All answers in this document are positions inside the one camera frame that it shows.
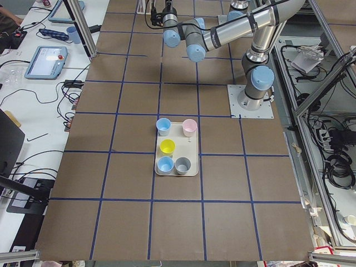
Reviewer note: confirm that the yellow plastic cup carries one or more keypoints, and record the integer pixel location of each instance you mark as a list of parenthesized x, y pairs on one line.
[(167, 147)]

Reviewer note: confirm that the grey plastic cup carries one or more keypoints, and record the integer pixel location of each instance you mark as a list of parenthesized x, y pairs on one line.
[(182, 165)]

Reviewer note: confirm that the teach pendant far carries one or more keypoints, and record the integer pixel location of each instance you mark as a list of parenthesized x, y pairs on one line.
[(60, 14)]

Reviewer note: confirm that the black power adapter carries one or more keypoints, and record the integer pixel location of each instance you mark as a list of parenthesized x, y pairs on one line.
[(73, 84)]

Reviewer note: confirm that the light blue cup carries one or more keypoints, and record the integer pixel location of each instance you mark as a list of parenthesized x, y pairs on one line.
[(165, 165), (163, 126)]

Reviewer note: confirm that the crumpled white paper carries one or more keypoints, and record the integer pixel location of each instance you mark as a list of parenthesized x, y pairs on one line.
[(308, 58)]

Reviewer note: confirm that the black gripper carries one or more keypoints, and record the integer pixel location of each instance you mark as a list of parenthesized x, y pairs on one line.
[(169, 6)]

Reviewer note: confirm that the aluminium frame post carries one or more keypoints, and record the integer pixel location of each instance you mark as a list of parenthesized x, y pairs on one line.
[(78, 19)]

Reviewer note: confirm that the light blue cup near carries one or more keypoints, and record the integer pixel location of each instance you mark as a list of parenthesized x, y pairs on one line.
[(163, 126)]

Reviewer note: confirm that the cream plastic tray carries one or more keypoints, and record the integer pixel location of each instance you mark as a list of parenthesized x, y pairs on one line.
[(185, 147)]

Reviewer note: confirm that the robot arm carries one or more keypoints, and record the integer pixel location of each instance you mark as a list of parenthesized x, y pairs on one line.
[(264, 22), (237, 9)]

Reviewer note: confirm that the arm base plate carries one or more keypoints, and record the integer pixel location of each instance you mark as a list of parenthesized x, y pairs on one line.
[(267, 109), (223, 19)]

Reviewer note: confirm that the blue cup on desk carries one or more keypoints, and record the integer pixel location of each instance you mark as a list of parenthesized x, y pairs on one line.
[(73, 35)]

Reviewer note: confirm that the black monitor stand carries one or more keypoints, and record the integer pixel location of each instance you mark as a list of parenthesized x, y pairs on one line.
[(30, 194)]

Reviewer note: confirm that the pink plastic cup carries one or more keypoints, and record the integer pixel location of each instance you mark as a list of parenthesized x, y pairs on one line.
[(189, 127)]

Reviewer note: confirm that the light blue cup far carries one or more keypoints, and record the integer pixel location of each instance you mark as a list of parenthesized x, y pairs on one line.
[(165, 165)]

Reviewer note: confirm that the blue power strip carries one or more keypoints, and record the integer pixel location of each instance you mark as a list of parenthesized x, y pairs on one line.
[(54, 34)]

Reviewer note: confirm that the teach pendant near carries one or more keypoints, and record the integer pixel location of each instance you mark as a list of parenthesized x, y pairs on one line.
[(46, 63)]

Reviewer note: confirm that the teach pendant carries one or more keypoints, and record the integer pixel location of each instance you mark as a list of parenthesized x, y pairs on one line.
[(60, 14), (46, 63)]

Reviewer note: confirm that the black allen key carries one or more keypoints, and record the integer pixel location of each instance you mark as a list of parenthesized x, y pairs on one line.
[(37, 137)]

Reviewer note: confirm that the white wire cup rack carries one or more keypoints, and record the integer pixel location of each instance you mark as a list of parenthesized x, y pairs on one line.
[(144, 6)]

